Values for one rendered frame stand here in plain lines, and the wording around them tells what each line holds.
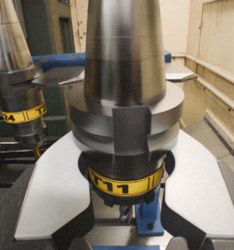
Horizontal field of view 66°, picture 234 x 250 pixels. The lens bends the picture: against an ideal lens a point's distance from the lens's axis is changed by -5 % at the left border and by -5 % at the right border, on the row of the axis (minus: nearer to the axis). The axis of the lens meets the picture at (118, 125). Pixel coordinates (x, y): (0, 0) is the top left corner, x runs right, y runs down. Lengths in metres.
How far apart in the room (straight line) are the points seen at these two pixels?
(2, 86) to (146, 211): 0.32
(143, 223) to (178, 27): 1.04
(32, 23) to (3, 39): 0.67
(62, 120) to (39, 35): 0.38
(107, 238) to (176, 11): 1.11
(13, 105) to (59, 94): 0.69
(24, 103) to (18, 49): 0.06
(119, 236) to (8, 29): 0.38
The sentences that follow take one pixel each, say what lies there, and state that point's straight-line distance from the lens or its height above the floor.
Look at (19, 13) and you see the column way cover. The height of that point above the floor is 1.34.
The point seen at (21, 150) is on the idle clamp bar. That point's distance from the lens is 0.58.
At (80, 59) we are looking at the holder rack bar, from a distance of 0.24.
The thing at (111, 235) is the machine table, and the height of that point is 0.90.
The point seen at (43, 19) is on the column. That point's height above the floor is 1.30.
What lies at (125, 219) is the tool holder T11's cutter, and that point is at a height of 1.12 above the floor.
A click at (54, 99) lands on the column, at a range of 0.92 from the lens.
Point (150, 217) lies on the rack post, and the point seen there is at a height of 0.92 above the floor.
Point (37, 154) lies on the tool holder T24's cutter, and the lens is 0.27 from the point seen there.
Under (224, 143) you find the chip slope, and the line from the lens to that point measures 0.79.
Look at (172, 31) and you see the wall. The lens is 1.20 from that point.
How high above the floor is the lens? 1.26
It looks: 29 degrees down
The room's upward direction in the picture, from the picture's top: 3 degrees counter-clockwise
